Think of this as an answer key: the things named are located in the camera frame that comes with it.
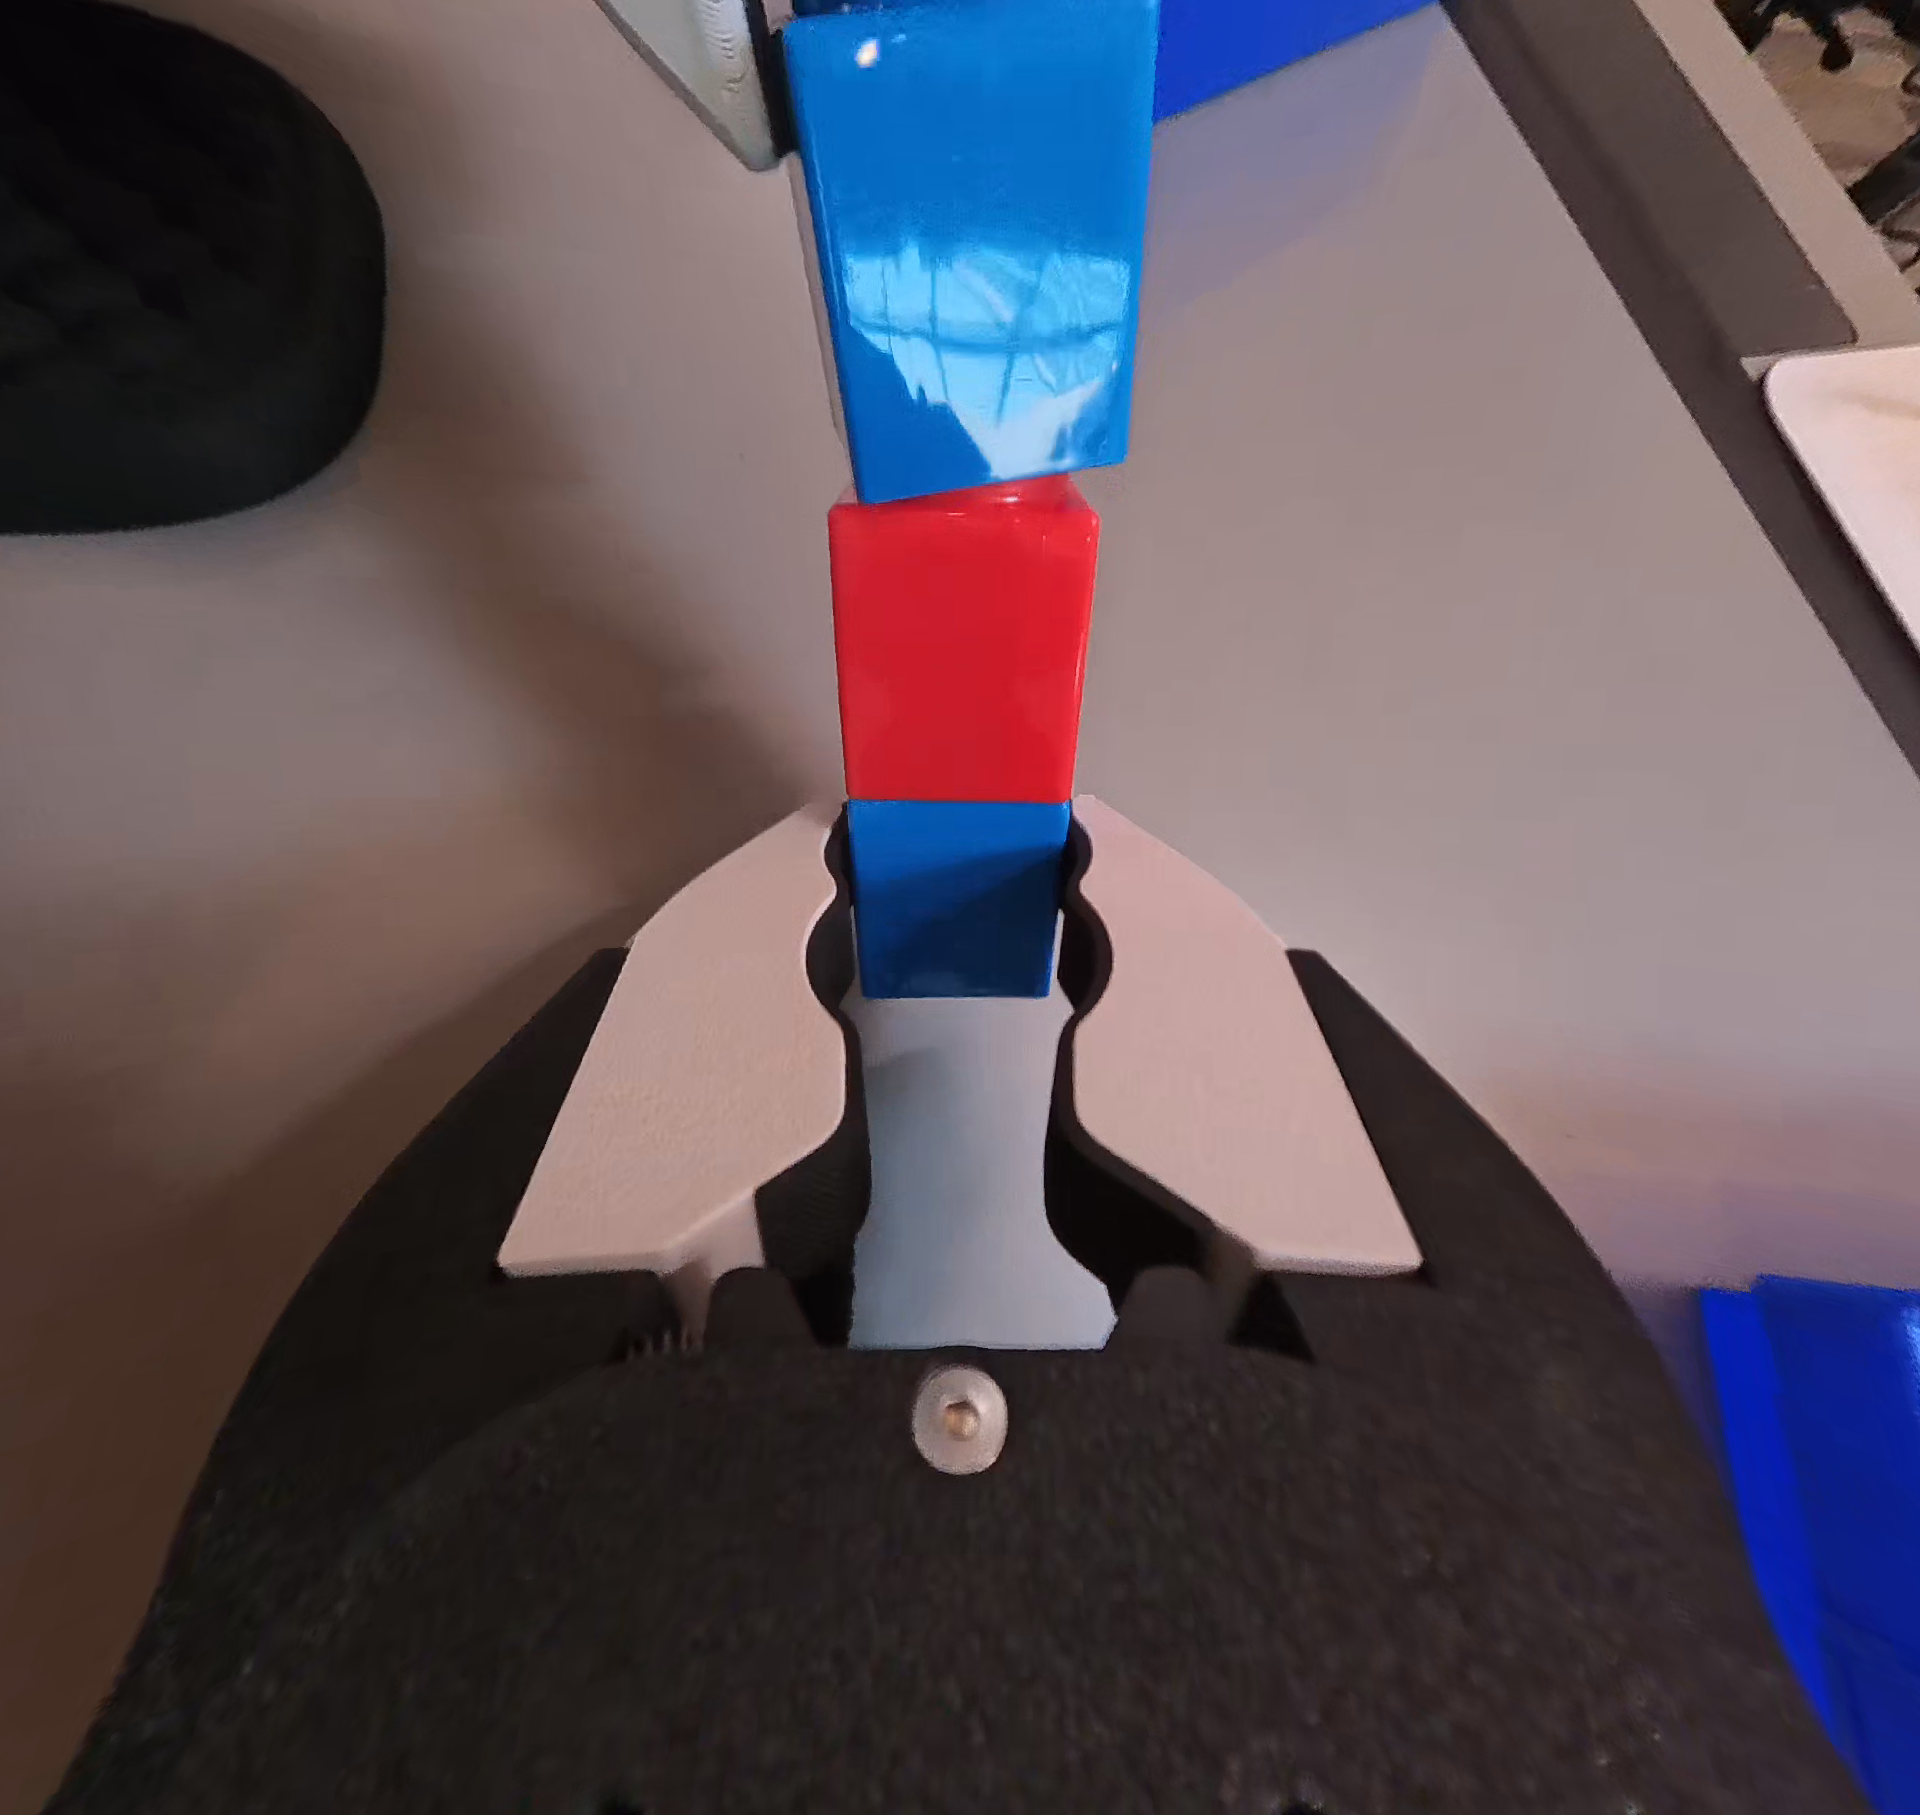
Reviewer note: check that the blue plastic bin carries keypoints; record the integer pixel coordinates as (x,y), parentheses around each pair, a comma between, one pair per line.
(1830,1514)
(1319,0)

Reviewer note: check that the black textured pad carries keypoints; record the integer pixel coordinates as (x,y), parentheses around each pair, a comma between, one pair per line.
(165,268)

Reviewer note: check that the blue mega block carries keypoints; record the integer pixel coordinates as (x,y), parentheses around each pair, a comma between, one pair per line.
(976,223)
(960,900)

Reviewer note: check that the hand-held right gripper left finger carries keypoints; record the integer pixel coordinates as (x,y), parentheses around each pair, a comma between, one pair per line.
(674,1095)

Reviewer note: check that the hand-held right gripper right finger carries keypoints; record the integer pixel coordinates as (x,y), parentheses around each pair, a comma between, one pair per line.
(1243,1095)

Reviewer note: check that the red mega block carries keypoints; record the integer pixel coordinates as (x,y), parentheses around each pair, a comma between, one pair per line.
(960,644)

